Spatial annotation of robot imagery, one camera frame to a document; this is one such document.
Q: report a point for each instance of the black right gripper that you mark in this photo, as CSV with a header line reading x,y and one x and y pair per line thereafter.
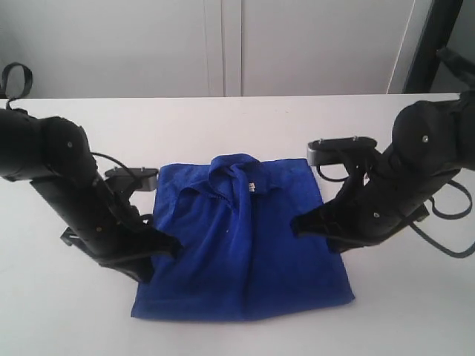
x,y
379,198

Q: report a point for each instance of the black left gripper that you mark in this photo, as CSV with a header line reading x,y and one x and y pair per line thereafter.
x,y
104,225

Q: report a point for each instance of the blue towel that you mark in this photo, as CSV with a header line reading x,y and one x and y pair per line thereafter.
x,y
240,259

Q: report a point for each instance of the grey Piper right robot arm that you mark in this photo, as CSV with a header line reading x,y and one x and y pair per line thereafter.
x,y
437,138

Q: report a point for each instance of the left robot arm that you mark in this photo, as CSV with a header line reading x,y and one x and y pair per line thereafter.
x,y
54,155

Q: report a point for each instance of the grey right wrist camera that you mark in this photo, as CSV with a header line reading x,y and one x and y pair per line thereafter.
x,y
351,150

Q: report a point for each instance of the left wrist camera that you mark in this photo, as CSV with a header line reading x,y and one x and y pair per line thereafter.
x,y
132,179

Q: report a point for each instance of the dark vertical post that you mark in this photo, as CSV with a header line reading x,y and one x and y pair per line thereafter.
x,y
435,35

